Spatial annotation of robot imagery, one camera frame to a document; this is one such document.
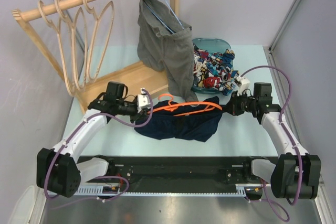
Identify aluminium frame extrusion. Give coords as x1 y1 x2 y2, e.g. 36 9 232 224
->
263 47 274 66

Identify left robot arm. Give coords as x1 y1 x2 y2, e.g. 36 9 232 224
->
36 82 153 199

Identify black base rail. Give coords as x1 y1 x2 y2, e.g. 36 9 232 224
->
103 156 261 194

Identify wooden clothes rack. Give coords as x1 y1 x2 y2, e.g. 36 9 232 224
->
12 0 180 111

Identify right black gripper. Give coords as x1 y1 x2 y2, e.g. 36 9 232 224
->
223 90 258 116

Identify white slotted cable duct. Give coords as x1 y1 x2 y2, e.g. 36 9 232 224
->
75 184 121 196

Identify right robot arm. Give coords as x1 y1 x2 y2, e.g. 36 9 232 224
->
224 79 321 201

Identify wooden hanger right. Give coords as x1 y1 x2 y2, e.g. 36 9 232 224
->
82 0 116 81

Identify grey shorts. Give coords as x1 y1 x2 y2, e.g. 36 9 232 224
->
137 0 198 102

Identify teal plastic basket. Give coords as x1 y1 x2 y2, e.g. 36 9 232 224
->
192 38 231 95

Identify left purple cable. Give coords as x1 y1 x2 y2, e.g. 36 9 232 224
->
43 89 153 199

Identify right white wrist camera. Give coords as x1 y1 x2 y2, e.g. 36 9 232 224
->
234 76 250 96

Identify wooden hanger far left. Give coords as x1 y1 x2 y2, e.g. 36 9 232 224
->
37 0 76 97

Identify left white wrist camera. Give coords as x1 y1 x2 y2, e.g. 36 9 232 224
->
136 88 152 113

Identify blue wire hanger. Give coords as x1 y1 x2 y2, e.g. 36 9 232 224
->
143 0 192 34

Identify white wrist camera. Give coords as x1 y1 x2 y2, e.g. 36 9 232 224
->
136 88 152 113
234 76 250 96

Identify navy blue shorts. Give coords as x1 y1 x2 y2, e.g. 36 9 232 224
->
135 96 223 142

